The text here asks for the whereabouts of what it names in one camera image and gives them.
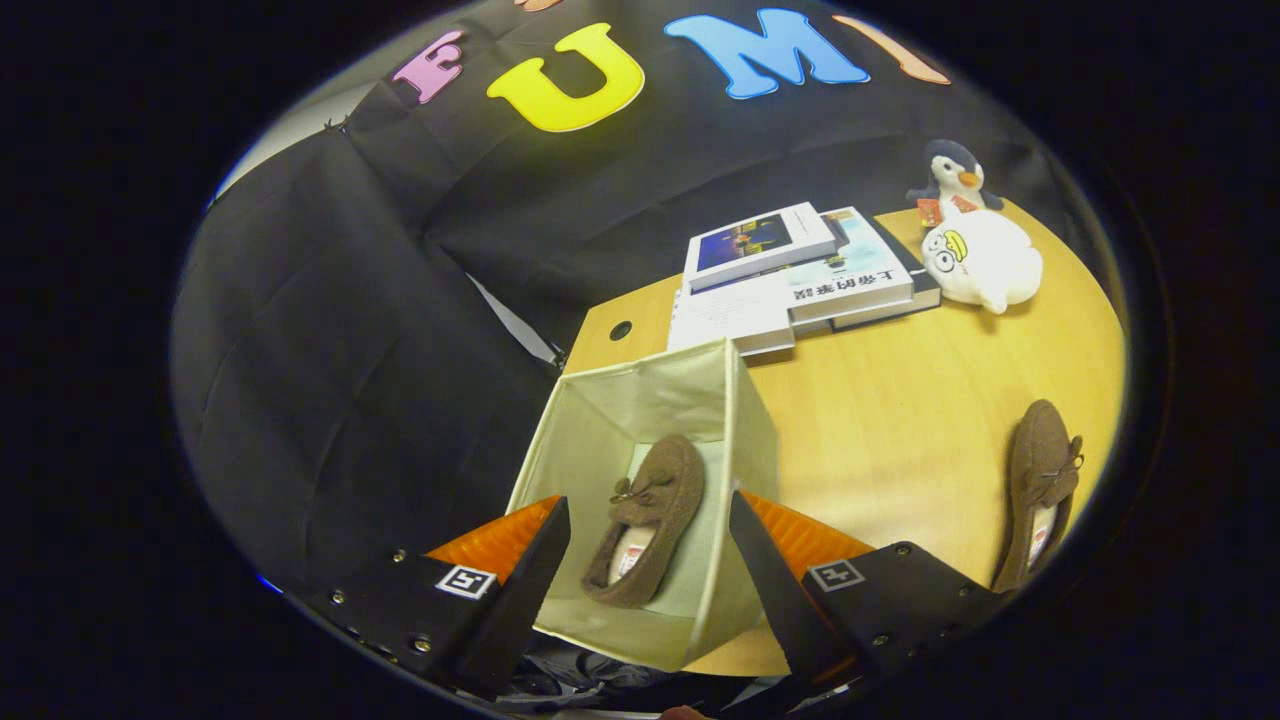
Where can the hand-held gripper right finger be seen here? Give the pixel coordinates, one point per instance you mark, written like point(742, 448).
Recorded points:
point(775, 600)

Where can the plain white book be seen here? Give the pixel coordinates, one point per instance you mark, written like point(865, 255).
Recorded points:
point(725, 315)

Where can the brown fuzzy shoe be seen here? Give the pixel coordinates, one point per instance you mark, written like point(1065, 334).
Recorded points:
point(1040, 450)
point(665, 490)

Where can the dark blue cover book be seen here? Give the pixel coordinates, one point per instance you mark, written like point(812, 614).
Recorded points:
point(750, 245)

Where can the white round plush toy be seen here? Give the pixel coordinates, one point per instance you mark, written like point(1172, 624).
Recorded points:
point(990, 265)

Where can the grey penguin plush toy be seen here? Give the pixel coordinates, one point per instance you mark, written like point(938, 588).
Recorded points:
point(950, 165)

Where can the black cover book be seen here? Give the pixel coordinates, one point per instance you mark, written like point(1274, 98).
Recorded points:
point(925, 285)

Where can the light blue cover book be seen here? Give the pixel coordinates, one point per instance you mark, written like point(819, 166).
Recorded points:
point(855, 270)

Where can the dark cloth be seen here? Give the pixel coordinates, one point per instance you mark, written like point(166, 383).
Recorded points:
point(600, 680)

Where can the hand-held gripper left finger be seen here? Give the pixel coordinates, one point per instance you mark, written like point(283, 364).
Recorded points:
point(520, 600)

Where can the green fabric storage box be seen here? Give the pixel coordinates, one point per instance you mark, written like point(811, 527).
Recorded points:
point(640, 395)

